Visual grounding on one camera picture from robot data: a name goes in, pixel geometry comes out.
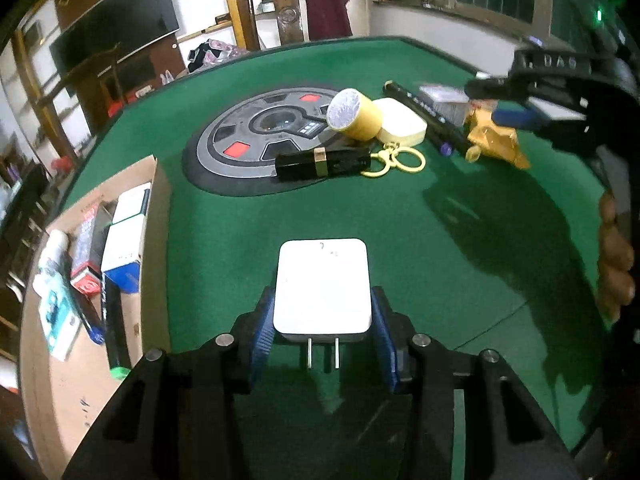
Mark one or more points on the white plastic bottle red label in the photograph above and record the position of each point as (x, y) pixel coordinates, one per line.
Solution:
(50, 260)

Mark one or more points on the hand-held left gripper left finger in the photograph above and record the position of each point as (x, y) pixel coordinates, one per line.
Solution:
(262, 340)

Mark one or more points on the black television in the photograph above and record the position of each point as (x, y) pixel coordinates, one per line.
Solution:
(115, 15)

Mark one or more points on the long black pen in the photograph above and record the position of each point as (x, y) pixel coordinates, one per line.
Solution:
(425, 115)

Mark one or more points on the blue capped pen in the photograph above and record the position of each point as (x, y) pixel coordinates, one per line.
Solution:
(92, 327)

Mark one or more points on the white charger adapter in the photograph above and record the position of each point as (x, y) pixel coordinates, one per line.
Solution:
(322, 290)

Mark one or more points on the cartoon tissue packet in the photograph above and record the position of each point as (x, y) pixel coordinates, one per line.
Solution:
(57, 320)

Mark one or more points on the white and blue box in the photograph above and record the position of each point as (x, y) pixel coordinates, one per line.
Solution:
(122, 255)

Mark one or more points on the pile of clothes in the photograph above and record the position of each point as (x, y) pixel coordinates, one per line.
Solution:
(215, 55)

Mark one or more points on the dark wooden armchair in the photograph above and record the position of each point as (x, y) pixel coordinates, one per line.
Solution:
(85, 90)

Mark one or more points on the carved wooden chair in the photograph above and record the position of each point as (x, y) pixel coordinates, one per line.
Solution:
(280, 15)

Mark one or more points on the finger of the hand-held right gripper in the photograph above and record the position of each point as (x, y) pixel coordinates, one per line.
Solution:
(520, 117)
(550, 67)

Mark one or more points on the small shiny box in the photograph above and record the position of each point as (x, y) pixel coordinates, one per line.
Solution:
(445, 102)

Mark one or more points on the black lipstick tube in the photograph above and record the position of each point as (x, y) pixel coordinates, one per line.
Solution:
(320, 165)

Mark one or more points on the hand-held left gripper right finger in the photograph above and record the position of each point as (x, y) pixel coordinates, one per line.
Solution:
(387, 340)

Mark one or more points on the round grey table panel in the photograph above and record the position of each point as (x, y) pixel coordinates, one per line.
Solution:
(235, 155)

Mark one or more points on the gold foil packet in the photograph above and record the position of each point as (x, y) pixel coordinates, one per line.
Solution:
(495, 140)

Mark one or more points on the brown cardboard box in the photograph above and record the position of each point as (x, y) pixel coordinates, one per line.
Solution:
(145, 310)

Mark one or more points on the yellow tape roll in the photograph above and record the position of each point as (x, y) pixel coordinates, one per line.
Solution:
(355, 115)

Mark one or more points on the yellow keyring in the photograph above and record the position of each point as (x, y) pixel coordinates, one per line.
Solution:
(400, 160)

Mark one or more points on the person's right hand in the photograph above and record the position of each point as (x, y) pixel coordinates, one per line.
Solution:
(615, 260)

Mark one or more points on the cream earbuds case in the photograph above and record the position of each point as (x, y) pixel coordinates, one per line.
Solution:
(400, 120)

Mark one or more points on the black marker green end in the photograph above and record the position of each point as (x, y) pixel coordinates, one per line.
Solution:
(116, 330)

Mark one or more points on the maroon cloth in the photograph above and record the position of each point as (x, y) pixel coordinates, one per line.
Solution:
(327, 7)

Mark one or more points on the grey glue box red end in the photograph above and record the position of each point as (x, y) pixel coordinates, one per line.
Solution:
(87, 255)

